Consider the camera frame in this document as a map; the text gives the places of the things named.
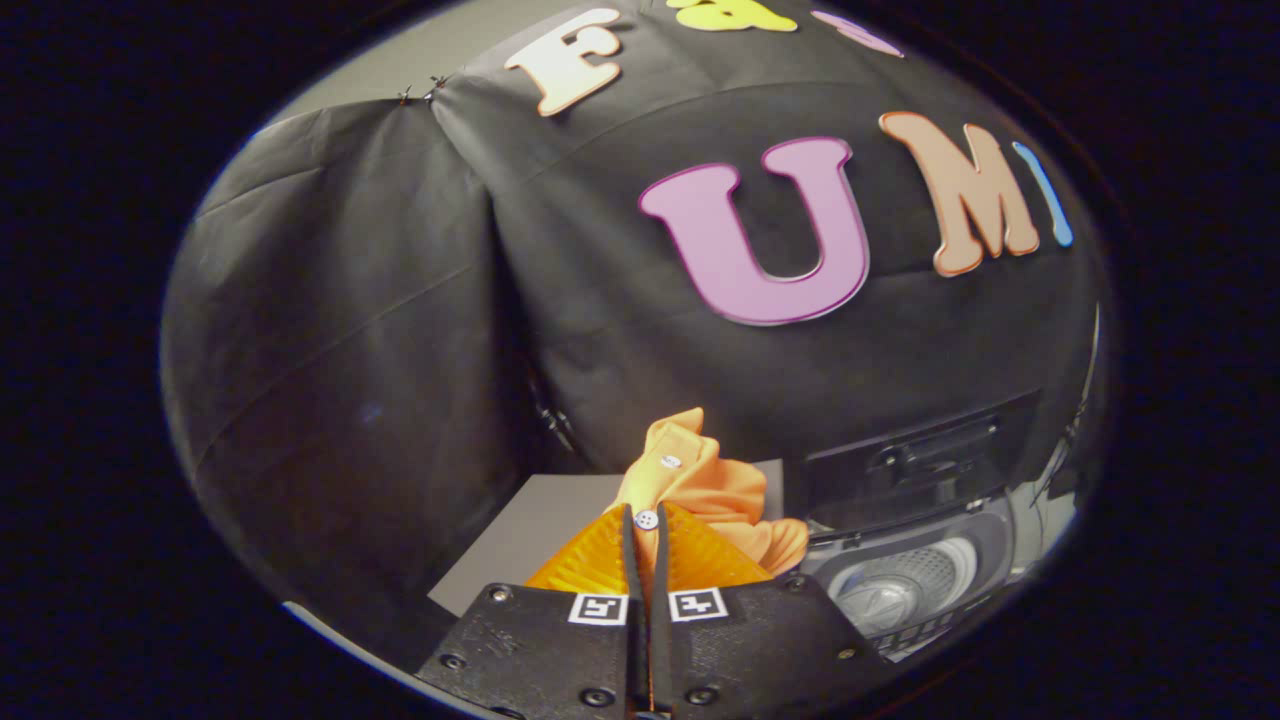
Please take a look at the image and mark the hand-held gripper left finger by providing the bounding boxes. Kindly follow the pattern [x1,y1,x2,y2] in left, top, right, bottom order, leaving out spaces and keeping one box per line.
[415,503,651,720]

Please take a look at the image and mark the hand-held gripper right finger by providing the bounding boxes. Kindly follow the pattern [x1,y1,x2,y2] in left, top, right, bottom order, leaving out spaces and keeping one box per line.
[650,500,896,720]

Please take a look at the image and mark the orange shirt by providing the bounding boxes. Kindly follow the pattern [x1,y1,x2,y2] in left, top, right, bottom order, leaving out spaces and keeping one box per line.
[612,407,809,601]

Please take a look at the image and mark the grey washing machine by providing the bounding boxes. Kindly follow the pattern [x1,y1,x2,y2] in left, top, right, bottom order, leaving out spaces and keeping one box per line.
[800,490,1076,663]

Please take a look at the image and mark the dark cabinet with white door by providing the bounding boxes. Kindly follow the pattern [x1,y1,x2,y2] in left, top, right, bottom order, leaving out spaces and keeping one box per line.
[428,460,786,618]

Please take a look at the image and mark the black backdrop cloth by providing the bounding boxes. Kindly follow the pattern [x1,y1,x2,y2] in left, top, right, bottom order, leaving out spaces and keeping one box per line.
[160,0,1111,641]

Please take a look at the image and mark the thin black light stand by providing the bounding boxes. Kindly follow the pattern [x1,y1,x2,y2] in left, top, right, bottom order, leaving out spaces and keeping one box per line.
[1040,305,1103,501]

